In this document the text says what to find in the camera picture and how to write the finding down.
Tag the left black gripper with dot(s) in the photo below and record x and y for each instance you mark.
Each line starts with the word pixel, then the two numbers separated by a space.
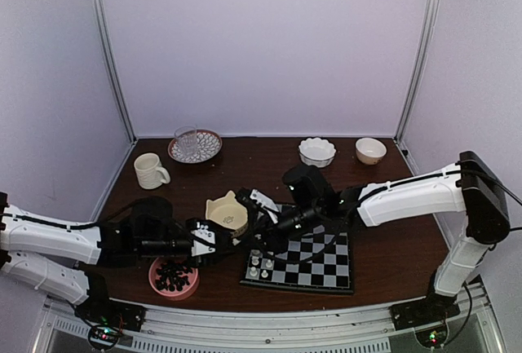
pixel 220 230

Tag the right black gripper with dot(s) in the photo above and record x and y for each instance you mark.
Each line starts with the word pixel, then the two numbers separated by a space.
pixel 272 240

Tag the cream cat-ear bowl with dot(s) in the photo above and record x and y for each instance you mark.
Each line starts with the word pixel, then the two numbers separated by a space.
pixel 227 212

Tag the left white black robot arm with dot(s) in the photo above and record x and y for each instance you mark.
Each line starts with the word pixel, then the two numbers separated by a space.
pixel 31 242

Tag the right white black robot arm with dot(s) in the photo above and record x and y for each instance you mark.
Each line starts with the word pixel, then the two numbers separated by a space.
pixel 467 186

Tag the pile of black chess pieces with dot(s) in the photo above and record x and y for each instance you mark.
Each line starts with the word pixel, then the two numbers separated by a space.
pixel 173 277

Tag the white scalloped dish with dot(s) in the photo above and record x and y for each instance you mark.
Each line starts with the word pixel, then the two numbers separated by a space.
pixel 317 152

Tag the black white chessboard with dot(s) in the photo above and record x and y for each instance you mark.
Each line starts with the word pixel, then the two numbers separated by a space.
pixel 319 262

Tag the cream ribbed mug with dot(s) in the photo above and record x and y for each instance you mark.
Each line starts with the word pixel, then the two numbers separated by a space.
pixel 149 171

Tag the pink cat-ear bowl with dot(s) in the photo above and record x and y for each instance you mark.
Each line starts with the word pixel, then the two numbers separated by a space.
pixel 173 296

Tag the small cream bowl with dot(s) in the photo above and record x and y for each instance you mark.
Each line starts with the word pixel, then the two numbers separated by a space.
pixel 370 151

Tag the clear drinking glass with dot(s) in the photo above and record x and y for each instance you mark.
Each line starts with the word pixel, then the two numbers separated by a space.
pixel 186 139

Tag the patterned ceramic plate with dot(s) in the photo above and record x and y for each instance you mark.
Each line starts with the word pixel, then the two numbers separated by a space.
pixel 208 146

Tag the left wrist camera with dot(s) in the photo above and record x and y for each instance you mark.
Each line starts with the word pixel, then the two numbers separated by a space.
pixel 203 238

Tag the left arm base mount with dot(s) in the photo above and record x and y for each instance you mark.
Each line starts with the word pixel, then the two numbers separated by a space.
pixel 118 315

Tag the aluminium front rail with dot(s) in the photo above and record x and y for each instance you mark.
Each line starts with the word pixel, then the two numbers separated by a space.
pixel 357 329

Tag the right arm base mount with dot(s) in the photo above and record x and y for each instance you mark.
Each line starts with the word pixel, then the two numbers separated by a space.
pixel 421 312

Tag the right aluminium frame post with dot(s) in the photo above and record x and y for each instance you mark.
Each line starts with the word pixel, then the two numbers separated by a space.
pixel 427 30

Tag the aluminium frame post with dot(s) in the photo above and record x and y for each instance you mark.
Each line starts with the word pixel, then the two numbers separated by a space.
pixel 427 30
pixel 111 69

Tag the left aluminium frame post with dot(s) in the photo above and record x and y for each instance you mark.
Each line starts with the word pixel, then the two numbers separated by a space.
pixel 111 69

